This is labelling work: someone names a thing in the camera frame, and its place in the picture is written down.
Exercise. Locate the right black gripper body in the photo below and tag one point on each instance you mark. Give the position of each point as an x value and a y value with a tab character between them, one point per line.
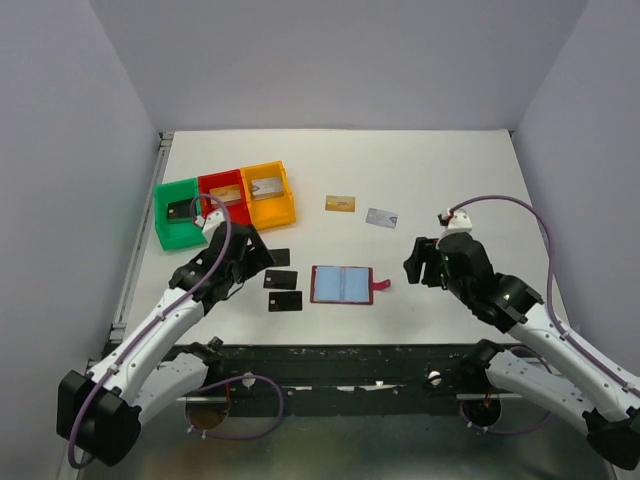
435	272

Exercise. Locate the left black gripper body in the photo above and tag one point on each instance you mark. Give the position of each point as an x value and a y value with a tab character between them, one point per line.
237	275

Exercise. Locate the black VIP card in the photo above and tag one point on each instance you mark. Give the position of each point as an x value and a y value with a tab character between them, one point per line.
281	257

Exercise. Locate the dark grey card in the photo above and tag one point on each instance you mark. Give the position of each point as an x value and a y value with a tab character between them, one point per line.
280	279

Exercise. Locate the red leather card holder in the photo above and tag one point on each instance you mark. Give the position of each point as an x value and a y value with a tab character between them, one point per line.
346	285

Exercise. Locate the silver VIP card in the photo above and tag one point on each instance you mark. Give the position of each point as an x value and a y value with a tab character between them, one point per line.
381	218

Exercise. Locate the gold VIP card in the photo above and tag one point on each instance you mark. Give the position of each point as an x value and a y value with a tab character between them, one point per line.
340	203

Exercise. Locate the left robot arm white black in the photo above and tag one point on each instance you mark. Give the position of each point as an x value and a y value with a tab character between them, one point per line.
101	412

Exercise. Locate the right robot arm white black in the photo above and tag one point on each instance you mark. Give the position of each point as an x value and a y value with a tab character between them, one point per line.
590	392

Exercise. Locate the gold card in red bin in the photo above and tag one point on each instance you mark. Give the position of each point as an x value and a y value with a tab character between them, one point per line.
230	195

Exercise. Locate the silver card in yellow bin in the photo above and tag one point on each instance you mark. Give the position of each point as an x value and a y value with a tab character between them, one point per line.
265	188

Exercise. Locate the black card in green bin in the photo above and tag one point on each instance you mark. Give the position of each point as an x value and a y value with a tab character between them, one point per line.
179	211

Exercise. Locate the red plastic bin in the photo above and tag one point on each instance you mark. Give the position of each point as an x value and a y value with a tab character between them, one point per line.
239	213

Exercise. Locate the yellow plastic bin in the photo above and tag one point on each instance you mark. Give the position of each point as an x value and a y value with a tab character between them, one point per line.
276	211

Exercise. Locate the green plastic bin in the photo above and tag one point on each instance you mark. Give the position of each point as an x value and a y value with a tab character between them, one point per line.
175	236

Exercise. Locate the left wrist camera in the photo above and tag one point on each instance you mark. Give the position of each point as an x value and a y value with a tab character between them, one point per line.
211	222

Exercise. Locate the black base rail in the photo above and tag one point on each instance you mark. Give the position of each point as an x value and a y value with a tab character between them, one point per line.
340	380

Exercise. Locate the aluminium frame rail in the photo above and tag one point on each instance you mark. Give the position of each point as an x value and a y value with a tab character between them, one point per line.
165	140

